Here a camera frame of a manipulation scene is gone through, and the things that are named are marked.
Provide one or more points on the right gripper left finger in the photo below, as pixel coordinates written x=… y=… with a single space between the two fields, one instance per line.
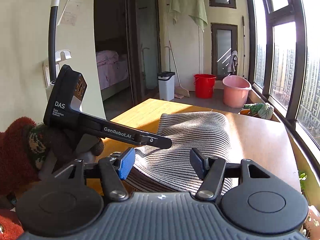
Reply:
x=113 y=170

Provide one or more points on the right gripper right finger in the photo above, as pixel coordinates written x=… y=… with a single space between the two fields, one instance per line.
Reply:
x=211 y=171

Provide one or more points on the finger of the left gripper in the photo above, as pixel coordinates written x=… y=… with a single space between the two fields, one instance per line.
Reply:
x=154 y=140

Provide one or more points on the beige striped knit sweater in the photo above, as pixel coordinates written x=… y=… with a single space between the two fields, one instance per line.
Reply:
x=169 y=170

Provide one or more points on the broom with dustpan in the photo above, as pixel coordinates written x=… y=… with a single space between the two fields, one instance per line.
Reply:
x=180 y=91

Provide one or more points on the pink bedding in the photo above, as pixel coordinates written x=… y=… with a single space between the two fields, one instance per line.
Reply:
x=112 y=68

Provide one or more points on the white trash bin black lid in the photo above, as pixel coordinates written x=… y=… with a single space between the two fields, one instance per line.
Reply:
x=166 y=85

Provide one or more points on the red plastic bucket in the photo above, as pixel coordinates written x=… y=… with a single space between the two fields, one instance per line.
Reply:
x=204 y=85

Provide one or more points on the red fuzzy jacket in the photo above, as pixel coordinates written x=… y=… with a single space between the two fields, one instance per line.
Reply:
x=22 y=155

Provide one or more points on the green plush toy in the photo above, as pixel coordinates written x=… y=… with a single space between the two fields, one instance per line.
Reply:
x=258 y=110

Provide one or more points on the pink plastic basin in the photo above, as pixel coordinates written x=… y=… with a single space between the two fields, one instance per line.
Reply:
x=235 y=91

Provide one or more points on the potted green plant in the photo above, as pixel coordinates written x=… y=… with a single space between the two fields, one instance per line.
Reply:
x=302 y=178

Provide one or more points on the grey hanging rag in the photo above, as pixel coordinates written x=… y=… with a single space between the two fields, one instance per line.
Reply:
x=233 y=63

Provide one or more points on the green hanging towel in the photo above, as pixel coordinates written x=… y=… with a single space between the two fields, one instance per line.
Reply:
x=195 y=9

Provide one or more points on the white wall hook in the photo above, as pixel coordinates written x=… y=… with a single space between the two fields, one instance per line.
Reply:
x=62 y=55

